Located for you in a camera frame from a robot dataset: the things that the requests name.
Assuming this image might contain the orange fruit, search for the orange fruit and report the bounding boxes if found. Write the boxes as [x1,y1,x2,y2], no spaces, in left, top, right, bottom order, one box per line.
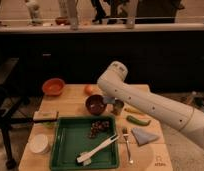
[84,84,94,95]

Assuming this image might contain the black chair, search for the black chair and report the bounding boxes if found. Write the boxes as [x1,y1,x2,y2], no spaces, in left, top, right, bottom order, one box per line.
[0,58,30,170]

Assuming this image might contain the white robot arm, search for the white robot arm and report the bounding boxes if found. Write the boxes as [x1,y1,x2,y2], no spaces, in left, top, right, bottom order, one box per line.
[97,61,204,149]

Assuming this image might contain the green pepper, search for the green pepper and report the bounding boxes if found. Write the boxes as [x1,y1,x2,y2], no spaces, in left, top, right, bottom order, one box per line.
[126,115,151,126]

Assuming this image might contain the white plastic tongs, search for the white plastic tongs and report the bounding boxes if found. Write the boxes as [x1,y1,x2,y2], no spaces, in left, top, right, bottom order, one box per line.
[76,134,119,163]

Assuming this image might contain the grey blue sponge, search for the grey blue sponge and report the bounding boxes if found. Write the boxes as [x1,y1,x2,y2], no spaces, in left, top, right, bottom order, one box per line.
[103,96,116,104]

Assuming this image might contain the red bowl on counter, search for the red bowl on counter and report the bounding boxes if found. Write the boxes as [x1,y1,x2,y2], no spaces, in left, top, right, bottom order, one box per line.
[55,17,70,25]

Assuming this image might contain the small metal cup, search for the small metal cup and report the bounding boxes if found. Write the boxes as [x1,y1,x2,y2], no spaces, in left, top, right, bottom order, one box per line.
[112,99,124,115]

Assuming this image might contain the bunch of dark grapes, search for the bunch of dark grapes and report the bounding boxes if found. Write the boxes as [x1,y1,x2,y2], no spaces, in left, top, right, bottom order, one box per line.
[89,121,109,138]

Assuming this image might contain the orange bowl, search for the orange bowl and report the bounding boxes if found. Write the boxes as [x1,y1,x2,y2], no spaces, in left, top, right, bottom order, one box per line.
[42,78,65,96]

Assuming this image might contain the green plastic tray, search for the green plastic tray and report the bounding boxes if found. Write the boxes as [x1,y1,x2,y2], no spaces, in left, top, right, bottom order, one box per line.
[49,116,119,171]

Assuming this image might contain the white round container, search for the white round container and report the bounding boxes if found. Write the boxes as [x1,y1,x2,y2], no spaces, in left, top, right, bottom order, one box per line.
[29,134,50,154]

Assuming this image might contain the grey folded cloth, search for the grey folded cloth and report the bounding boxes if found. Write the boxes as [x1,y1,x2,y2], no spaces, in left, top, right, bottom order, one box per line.
[131,128,159,146]

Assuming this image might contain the dark red bowl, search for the dark red bowl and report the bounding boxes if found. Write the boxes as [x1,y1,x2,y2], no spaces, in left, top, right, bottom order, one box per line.
[85,94,107,116]

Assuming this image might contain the wooden block brush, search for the wooden block brush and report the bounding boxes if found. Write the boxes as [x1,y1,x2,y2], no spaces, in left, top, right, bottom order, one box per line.
[33,111,58,122]

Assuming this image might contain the silver fork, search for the silver fork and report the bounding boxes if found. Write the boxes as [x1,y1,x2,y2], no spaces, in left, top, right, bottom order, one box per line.
[122,127,133,164]

